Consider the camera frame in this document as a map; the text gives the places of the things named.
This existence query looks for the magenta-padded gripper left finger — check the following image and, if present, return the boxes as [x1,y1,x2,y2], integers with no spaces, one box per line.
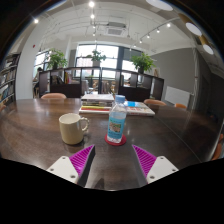
[46,144,97,188]

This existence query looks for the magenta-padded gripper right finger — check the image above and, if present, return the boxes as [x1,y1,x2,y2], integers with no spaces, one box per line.
[131,144,179,187]

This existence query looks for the clear water bottle blue cap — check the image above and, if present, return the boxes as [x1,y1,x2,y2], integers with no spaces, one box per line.
[106,94,128,144]

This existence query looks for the cream ceramic mug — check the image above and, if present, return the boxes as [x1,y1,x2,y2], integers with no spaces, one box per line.
[58,112,90,146]

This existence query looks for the magazine with blue patch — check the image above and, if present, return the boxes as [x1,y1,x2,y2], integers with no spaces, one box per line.
[124,100,156,117]

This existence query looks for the orange chairs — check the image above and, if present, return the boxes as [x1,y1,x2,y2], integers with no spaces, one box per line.
[0,92,224,161]

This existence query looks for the stack of books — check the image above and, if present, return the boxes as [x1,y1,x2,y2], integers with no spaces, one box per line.
[78,93,115,115]

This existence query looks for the low dark open shelf unit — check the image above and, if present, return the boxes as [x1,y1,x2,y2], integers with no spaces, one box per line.
[38,66,165,102]

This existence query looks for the person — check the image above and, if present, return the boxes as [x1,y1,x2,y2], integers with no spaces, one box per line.
[33,66,44,98]

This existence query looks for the tall dark bookshelf with books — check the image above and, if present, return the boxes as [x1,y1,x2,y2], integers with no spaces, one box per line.
[0,52,22,107]

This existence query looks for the green potted plant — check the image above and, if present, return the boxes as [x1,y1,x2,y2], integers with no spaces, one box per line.
[130,52,156,75]
[46,48,69,70]
[87,49,107,68]

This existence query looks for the white ceiling air conditioner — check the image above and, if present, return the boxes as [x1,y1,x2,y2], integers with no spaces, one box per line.
[105,22,128,37]

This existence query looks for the ceiling lights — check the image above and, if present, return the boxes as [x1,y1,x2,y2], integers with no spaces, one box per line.
[32,0,215,56]

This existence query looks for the white wall radiator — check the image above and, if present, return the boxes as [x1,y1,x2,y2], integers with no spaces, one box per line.
[164,85,192,107]

